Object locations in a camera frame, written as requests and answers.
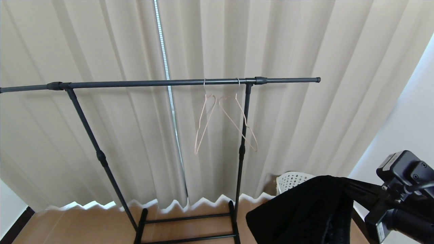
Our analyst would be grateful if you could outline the beige curtain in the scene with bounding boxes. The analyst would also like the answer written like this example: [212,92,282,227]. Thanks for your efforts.
[0,0,434,211]

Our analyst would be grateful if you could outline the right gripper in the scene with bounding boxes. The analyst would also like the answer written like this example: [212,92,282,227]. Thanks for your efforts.
[364,201,434,244]

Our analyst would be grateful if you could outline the black clothes rack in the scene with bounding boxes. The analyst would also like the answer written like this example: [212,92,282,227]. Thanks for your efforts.
[0,77,321,244]

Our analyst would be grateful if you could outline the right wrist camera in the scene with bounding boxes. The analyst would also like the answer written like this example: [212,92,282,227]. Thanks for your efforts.
[376,150,434,204]

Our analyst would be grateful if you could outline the white laundry basket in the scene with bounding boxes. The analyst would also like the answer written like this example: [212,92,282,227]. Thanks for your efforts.
[276,171,318,196]

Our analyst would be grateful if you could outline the pink clothes hanger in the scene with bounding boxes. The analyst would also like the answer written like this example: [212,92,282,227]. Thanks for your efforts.
[194,81,217,156]
[218,81,258,153]

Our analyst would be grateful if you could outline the black shorts with white cord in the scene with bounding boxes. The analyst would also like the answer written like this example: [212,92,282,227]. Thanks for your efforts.
[245,175,355,244]

